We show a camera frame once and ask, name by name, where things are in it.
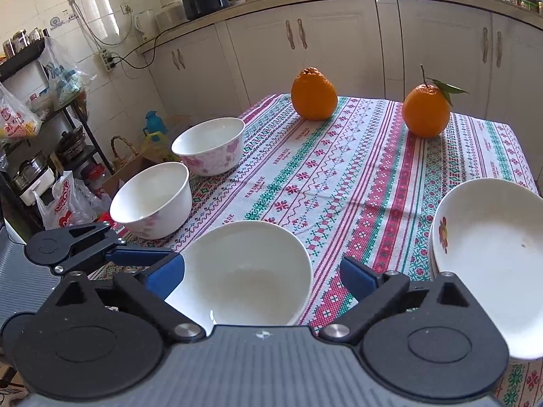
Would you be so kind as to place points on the black storage rack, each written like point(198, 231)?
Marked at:
point(21, 61)

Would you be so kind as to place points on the red print plastic bag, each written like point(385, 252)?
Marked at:
point(15, 118)

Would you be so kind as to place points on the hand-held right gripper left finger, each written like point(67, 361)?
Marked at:
point(165, 275)

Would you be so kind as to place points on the black cooking pot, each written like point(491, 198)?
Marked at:
point(70, 144)

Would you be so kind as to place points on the blue print plastic bag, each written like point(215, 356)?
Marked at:
point(61, 74)

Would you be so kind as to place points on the metal canister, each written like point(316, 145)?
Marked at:
point(19, 39)
point(36, 34)

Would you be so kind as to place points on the orange fruit with leaf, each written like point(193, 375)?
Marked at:
point(425, 112)

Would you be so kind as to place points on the red and white plastic bag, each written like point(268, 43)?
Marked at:
point(63, 207)

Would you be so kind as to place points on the plain white bowl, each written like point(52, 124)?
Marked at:
point(254, 275)

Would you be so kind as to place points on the white kitchen appliance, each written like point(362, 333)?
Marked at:
point(169, 17)

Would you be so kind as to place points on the bumpy orange fruit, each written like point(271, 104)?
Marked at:
point(314, 95)

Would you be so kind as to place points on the white electric kettle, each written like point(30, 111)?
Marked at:
point(144, 24)

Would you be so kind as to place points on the wicker basket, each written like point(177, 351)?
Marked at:
point(123, 139)

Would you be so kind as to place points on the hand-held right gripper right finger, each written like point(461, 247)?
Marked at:
point(358, 277)

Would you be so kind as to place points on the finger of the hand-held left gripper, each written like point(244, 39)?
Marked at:
point(135, 257)

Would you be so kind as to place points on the blue jug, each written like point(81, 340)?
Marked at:
point(150, 123)

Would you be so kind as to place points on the steel cooker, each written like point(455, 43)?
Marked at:
point(32, 176)

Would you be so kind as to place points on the patterned striped tablecloth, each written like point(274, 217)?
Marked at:
point(339, 186)

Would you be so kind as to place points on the white bowl pink flowers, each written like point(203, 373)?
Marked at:
point(148, 216)
point(212, 157)

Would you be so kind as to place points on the white power strip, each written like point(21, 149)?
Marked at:
point(107, 59)

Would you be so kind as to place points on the cardboard box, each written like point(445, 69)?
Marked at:
point(127, 176)

